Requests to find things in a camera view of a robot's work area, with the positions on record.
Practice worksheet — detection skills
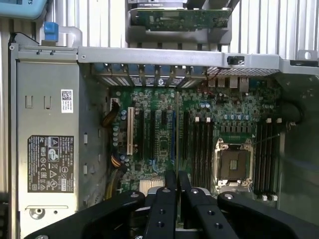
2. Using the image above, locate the orange and black wire bundle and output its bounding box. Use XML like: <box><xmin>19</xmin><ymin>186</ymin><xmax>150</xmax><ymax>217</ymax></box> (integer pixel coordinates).
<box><xmin>106</xmin><ymin>153</ymin><xmax>127</xmax><ymax>200</ymax></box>

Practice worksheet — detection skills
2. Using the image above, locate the black thick cable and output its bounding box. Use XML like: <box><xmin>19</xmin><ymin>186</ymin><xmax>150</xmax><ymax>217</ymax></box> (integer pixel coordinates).
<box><xmin>281</xmin><ymin>99</ymin><xmax>304</xmax><ymax>126</ymax></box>

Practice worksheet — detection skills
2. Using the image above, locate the green motherboard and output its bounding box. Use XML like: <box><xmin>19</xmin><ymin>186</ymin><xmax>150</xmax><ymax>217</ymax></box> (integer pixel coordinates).
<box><xmin>109</xmin><ymin>86</ymin><xmax>281</xmax><ymax>200</ymax></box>

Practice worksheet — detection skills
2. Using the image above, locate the grey metal PC case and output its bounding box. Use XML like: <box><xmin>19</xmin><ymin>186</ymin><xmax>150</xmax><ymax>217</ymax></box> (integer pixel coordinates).
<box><xmin>7</xmin><ymin>33</ymin><xmax>319</xmax><ymax>239</ymax></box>

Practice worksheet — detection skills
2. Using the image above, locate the light blue device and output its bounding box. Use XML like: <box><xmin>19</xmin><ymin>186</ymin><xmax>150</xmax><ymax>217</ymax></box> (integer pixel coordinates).
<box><xmin>0</xmin><ymin>0</ymin><xmax>48</xmax><ymax>20</ymax></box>

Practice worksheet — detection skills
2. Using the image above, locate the silver CPU socket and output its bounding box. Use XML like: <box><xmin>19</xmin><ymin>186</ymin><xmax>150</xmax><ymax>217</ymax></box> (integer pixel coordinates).
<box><xmin>214</xmin><ymin>137</ymin><xmax>255</xmax><ymax>188</ymax></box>

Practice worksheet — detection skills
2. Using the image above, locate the yellow and black wire bundle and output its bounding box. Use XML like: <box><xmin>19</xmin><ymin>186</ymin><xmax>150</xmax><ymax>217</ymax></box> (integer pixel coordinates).
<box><xmin>100</xmin><ymin>101</ymin><xmax>120</xmax><ymax>128</ymax></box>

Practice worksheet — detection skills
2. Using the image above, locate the blue expansion slot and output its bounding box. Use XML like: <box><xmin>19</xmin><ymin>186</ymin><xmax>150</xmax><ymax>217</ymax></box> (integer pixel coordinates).
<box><xmin>170</xmin><ymin>111</ymin><xmax>176</xmax><ymax>150</ymax></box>

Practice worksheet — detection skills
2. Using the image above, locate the white expansion slot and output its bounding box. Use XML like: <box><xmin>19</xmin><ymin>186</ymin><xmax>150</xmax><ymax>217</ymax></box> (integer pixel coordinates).
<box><xmin>127</xmin><ymin>106</ymin><xmax>133</xmax><ymax>155</ymax></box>

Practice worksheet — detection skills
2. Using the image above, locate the blue case latch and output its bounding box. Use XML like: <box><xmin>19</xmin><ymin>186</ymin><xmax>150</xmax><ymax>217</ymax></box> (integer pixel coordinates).
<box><xmin>43</xmin><ymin>21</ymin><xmax>60</xmax><ymax>42</ymax></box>

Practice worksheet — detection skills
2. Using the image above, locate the black case lock switch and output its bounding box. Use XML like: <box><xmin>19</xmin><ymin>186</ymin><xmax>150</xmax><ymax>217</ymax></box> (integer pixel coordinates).
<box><xmin>227</xmin><ymin>55</ymin><xmax>245</xmax><ymax>67</ymax></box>

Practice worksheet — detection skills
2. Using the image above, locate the black RAM slot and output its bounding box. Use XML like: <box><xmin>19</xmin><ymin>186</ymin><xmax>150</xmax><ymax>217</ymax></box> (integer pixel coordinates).
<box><xmin>261</xmin><ymin>118</ymin><xmax>272</xmax><ymax>201</ymax></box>
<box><xmin>198</xmin><ymin>121</ymin><xmax>204</xmax><ymax>189</ymax></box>
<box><xmin>203</xmin><ymin>117</ymin><xmax>210</xmax><ymax>190</ymax></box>
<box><xmin>209</xmin><ymin>121</ymin><xmax>215</xmax><ymax>190</ymax></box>
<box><xmin>271</xmin><ymin>118</ymin><xmax>282</xmax><ymax>201</ymax></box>
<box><xmin>192</xmin><ymin>117</ymin><xmax>199</xmax><ymax>189</ymax></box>
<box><xmin>255</xmin><ymin>121</ymin><xmax>263</xmax><ymax>196</ymax></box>
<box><xmin>266</xmin><ymin>121</ymin><xmax>274</xmax><ymax>196</ymax></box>

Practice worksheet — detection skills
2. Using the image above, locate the white chipset heatsink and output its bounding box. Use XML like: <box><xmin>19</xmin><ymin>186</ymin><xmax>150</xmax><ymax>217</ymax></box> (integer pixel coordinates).
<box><xmin>139</xmin><ymin>178</ymin><xmax>165</xmax><ymax>194</ymax></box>

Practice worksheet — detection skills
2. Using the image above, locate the grey power supply unit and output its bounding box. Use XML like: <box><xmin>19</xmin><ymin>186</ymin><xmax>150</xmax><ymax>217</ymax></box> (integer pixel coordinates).
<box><xmin>16</xmin><ymin>61</ymin><xmax>81</xmax><ymax>214</ymax></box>

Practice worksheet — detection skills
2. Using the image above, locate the thin red wire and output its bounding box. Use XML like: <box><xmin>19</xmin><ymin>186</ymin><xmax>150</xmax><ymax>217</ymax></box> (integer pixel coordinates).
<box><xmin>198</xmin><ymin>68</ymin><xmax>221</xmax><ymax>87</ymax></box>

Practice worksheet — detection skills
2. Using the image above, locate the green graphics card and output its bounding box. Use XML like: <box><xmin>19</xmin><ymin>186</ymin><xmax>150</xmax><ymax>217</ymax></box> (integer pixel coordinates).
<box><xmin>136</xmin><ymin>9</ymin><xmax>230</xmax><ymax>32</ymax></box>

